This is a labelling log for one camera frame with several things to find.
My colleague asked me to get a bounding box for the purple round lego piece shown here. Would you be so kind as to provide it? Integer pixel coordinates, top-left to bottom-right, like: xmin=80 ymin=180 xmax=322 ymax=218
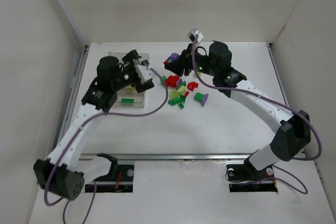
xmin=167 ymin=52 xmax=180 ymax=63

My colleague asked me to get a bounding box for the green and purple cone lego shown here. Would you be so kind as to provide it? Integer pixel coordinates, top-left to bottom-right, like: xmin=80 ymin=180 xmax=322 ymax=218
xmin=194 ymin=92 xmax=209 ymax=106

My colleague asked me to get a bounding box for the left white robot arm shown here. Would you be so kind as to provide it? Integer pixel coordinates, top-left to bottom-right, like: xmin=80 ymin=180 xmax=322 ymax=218
xmin=33 ymin=50 xmax=155 ymax=200

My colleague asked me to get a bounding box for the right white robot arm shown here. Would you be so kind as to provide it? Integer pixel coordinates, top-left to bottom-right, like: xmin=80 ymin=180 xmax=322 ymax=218
xmin=164 ymin=41 xmax=311 ymax=173

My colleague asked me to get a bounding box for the clear compartment organizer tray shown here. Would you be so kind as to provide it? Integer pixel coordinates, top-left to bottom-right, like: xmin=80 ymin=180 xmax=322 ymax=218
xmin=108 ymin=51 xmax=149 ymax=109

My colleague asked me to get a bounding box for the dark green flat lego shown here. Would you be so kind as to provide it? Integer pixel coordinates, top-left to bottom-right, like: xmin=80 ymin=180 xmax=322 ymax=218
xmin=121 ymin=98 xmax=134 ymax=105

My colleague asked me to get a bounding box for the large red lego block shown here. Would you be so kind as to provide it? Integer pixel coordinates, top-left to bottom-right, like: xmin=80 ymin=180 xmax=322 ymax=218
xmin=165 ymin=76 xmax=180 ymax=88

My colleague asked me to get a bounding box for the red arch lego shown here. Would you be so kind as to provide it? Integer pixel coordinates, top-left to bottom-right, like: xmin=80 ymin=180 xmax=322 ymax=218
xmin=187 ymin=81 xmax=198 ymax=91

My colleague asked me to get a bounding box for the green lego left of pile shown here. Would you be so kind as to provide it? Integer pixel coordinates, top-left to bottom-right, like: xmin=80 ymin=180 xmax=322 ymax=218
xmin=161 ymin=76 xmax=167 ymax=86

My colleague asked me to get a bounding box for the lime lego pile block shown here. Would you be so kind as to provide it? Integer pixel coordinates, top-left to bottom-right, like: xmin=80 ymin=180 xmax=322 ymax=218
xmin=170 ymin=86 xmax=186 ymax=99

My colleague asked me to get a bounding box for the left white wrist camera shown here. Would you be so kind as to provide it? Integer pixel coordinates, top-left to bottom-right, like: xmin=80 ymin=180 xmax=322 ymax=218
xmin=135 ymin=63 xmax=155 ymax=84

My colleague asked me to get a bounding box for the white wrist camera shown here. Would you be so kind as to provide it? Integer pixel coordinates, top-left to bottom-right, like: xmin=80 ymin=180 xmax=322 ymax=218
xmin=135 ymin=63 xmax=155 ymax=84
xmin=187 ymin=28 xmax=204 ymax=45

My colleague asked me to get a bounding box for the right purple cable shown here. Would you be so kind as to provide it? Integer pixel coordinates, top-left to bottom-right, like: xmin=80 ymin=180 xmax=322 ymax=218
xmin=191 ymin=35 xmax=323 ymax=195

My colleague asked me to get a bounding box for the purple cable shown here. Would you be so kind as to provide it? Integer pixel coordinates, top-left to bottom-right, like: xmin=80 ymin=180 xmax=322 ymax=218
xmin=191 ymin=35 xmax=323 ymax=195
xmin=44 ymin=62 xmax=169 ymax=224

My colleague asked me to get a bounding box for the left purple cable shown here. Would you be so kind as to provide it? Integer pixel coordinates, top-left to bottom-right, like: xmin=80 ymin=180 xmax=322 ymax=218
xmin=44 ymin=62 xmax=169 ymax=224

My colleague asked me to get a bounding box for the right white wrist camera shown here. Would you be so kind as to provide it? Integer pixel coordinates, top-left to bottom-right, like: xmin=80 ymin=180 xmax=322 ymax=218
xmin=187 ymin=28 xmax=204 ymax=45

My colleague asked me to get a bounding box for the aluminium rail front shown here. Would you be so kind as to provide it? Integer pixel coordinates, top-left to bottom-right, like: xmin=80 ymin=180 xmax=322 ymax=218
xmin=78 ymin=153 xmax=255 ymax=161

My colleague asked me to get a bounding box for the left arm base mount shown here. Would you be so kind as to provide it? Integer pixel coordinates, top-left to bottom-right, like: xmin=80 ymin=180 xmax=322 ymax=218
xmin=95 ymin=164 xmax=134 ymax=193

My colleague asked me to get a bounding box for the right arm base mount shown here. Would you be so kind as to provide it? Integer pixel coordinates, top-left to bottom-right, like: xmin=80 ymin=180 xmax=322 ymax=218
xmin=225 ymin=163 xmax=278 ymax=193

